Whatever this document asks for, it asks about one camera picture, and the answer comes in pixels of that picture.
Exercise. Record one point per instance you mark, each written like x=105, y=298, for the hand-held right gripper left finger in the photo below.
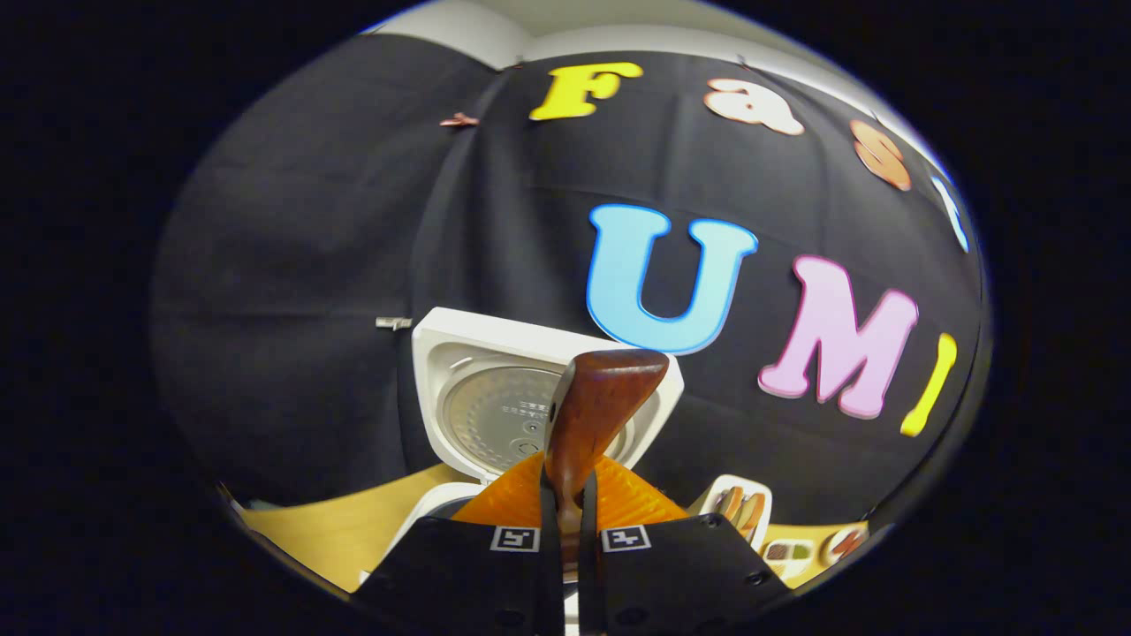
x=459, y=574

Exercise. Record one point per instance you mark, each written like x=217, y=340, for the white divided dish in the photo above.
x=786, y=558

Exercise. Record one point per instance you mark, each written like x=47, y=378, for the pink cloth clip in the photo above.
x=459, y=120

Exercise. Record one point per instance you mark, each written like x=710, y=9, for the white round plate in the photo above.
x=831, y=552

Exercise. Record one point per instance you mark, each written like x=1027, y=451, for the silver cloth clip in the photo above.
x=394, y=322

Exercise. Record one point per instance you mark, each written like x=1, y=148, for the red heart cookie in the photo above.
x=848, y=542

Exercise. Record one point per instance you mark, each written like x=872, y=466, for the bread slice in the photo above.
x=751, y=512
x=728, y=503

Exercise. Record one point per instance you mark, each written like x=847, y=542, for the white rice cooker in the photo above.
x=477, y=353

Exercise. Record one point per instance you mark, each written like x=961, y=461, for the black backdrop cloth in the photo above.
x=309, y=265

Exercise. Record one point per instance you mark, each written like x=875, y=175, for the brown wooden spoon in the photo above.
x=601, y=397

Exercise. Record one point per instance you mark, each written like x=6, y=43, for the white toaster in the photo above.
x=762, y=521

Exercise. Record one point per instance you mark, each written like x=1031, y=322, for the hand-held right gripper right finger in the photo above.
x=680, y=574

